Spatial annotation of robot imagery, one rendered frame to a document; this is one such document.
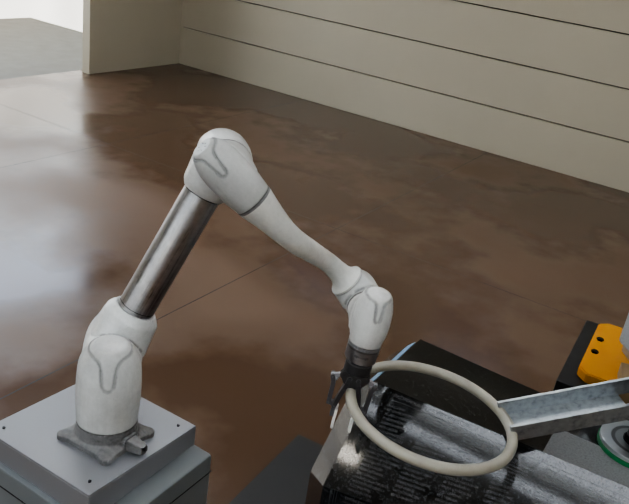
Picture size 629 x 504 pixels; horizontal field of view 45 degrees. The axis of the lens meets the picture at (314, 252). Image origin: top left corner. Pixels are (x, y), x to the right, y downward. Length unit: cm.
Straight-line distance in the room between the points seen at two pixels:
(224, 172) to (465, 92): 704
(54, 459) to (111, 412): 18
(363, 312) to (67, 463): 82
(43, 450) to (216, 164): 84
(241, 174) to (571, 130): 682
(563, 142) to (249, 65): 412
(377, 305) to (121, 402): 68
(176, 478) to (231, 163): 84
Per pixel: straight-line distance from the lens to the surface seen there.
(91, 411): 197
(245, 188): 177
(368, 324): 198
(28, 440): 209
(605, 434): 246
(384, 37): 905
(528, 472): 232
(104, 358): 191
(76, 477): 196
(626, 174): 835
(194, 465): 212
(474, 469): 201
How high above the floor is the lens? 218
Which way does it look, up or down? 24 degrees down
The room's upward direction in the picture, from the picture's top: 9 degrees clockwise
